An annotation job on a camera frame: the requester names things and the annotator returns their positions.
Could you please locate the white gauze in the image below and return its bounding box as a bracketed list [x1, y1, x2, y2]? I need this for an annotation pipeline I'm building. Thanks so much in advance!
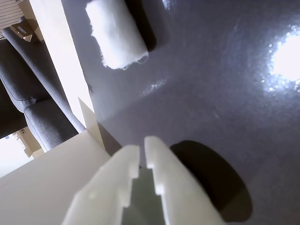
[85, 0, 149, 70]

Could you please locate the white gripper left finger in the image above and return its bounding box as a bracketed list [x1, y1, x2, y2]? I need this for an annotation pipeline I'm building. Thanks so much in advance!
[61, 144, 141, 225]

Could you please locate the black table mat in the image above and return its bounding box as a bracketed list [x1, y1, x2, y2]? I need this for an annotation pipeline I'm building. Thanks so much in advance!
[60, 0, 300, 225]

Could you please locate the brown cardboard box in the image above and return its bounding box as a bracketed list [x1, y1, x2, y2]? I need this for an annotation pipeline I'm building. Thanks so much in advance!
[9, 18, 44, 43]

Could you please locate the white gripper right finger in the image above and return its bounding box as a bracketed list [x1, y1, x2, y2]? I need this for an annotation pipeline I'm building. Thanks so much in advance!
[144, 136, 227, 225]

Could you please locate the grey fabric chair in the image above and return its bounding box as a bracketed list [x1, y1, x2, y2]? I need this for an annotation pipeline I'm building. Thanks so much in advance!
[0, 15, 87, 152]

